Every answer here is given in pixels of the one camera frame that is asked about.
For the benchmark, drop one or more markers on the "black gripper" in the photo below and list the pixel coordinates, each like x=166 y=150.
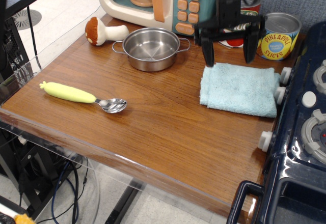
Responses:
x=229 y=23

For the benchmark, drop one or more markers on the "light blue rag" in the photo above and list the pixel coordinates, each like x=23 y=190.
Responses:
x=240 y=89

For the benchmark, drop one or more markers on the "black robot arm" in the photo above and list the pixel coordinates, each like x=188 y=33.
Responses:
x=229 y=24

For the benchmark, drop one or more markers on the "pineapple slices can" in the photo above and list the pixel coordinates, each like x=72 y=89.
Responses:
x=282 y=30

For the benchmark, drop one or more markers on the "teal toy microwave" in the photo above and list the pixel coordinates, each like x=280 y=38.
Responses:
x=178 y=16

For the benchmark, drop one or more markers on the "white stove knob top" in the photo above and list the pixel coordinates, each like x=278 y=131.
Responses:
x=285 y=75

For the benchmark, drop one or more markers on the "white stove knob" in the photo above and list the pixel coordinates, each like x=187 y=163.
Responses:
x=285 y=75
x=265 y=140
x=279 y=95

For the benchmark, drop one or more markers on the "white stove knob middle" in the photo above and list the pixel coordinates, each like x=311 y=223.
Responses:
x=279 y=95

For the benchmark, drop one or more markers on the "white stove knob bottom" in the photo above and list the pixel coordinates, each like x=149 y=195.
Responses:
x=265 y=140

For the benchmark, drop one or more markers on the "plush brown mushroom toy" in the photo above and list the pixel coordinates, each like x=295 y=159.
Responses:
x=97 y=33

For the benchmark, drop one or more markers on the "dark blue toy stove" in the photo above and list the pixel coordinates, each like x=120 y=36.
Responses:
x=293 y=188

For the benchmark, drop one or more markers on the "black table leg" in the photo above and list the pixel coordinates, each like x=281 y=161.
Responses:
x=122 y=206

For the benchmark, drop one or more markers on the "black desk at left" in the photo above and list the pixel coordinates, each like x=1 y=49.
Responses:
x=10 y=40

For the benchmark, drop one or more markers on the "yellow fuzzy object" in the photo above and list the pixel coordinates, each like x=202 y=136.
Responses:
x=23 y=219

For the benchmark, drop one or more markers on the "steel pot with handles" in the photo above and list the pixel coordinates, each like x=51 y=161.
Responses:
x=151 y=49

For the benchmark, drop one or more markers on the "spoon with yellow-green handle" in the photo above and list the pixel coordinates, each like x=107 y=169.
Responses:
x=72 y=94

